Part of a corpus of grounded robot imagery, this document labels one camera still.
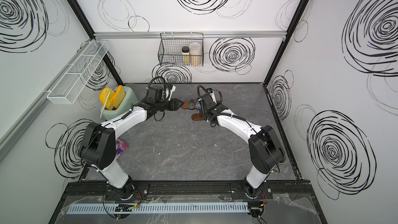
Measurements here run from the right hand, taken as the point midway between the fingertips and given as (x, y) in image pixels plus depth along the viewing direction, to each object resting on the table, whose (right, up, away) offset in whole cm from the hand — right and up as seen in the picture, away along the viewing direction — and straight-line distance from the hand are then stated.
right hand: (214, 105), depth 88 cm
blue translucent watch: (-9, 0, 0) cm, 9 cm away
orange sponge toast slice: (-54, +5, -4) cm, 54 cm away
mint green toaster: (-52, 0, +2) cm, 52 cm away
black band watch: (-13, +1, 0) cm, 13 cm away
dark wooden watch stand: (-12, -8, +12) cm, 19 cm away
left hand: (-20, +2, +1) cm, 20 cm away
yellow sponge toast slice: (-62, +6, -4) cm, 62 cm away
